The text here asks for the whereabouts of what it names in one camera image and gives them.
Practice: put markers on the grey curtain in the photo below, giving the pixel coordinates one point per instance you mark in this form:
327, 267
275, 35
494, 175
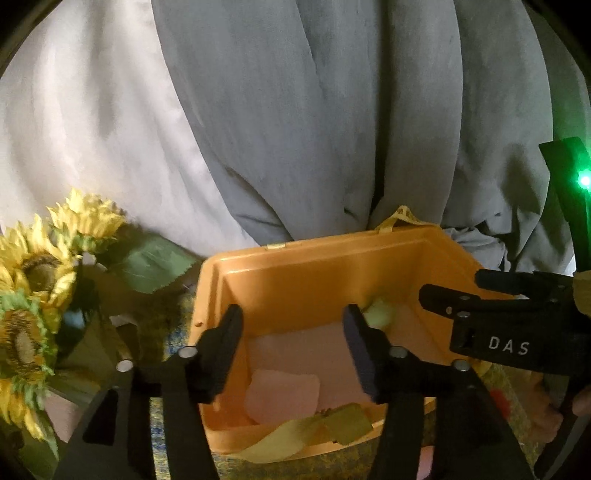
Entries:
323, 115

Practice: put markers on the white curtain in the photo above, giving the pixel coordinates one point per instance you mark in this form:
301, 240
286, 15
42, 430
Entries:
92, 115

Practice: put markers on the artificial sunflower bouquet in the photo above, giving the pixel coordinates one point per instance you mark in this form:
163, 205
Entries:
41, 272

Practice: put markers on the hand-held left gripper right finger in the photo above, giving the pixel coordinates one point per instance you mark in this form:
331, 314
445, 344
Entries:
354, 334

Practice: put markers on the pale green soft sponge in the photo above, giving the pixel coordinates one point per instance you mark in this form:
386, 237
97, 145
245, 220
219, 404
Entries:
379, 314

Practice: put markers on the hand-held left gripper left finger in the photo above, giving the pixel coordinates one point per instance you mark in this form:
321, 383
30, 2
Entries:
234, 325

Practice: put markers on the orange plastic box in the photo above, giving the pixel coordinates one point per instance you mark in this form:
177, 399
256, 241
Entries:
300, 277

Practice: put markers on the pink rounded flat sponge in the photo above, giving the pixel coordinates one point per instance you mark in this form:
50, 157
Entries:
281, 397

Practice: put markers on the pale pink pad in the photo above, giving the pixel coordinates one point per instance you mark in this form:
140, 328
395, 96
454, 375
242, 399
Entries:
304, 350

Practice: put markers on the person's right hand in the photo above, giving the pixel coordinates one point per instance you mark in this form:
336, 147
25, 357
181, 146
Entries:
547, 415

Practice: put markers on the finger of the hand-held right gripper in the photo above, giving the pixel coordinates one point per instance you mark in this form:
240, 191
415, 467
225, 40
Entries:
443, 297
517, 280

